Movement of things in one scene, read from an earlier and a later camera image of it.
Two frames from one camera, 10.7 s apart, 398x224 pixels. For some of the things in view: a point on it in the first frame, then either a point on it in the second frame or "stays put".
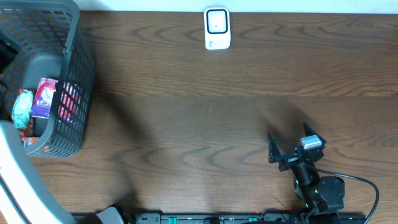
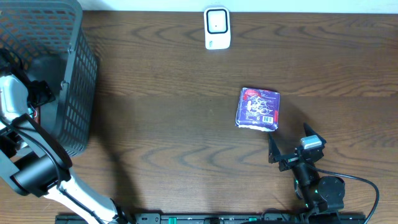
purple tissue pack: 43,97 → 258,109
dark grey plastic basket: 45,39 stays put
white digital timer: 217,28 stays put
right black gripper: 288,160 stays put
